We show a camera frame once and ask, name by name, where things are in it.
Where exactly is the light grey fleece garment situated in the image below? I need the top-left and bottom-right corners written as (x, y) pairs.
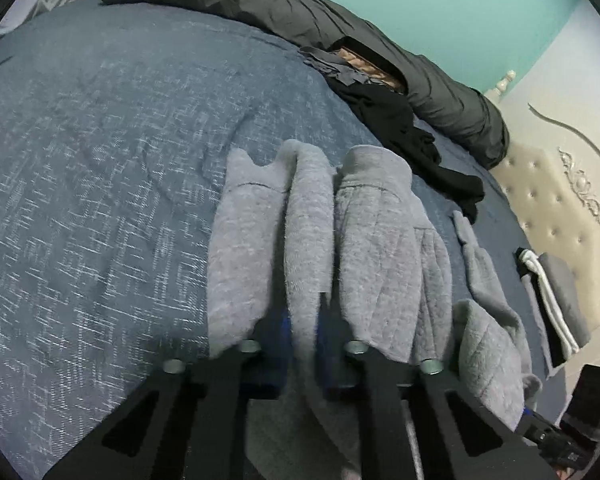
top-left (207, 139), bottom-right (543, 480)

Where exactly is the slate grey garment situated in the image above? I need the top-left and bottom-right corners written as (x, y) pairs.
top-left (300, 45), bottom-right (373, 87)

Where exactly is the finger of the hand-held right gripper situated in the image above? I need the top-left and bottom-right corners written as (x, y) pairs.
top-left (515, 407), bottom-right (551, 450)

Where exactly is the grey folded garment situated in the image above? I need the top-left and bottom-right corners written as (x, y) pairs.
top-left (537, 252), bottom-right (593, 346)

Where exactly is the black folded garment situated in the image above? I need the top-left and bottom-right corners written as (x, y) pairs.
top-left (516, 247), bottom-right (566, 368)

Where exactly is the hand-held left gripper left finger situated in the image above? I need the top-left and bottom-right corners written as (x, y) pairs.
top-left (42, 305), bottom-right (293, 480)

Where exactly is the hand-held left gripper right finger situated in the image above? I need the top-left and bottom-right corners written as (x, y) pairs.
top-left (315, 292), bottom-right (556, 480)

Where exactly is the cream tufted headboard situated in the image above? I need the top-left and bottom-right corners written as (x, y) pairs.
top-left (482, 70), bottom-right (600, 361)

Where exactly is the brown patterned cloth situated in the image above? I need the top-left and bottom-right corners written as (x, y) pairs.
top-left (337, 45), bottom-right (406, 93)

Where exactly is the white folded garment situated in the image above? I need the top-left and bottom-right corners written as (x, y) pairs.
top-left (522, 250), bottom-right (580, 356)

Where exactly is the dark grey rolled duvet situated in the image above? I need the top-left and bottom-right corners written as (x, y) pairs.
top-left (99, 0), bottom-right (511, 170)

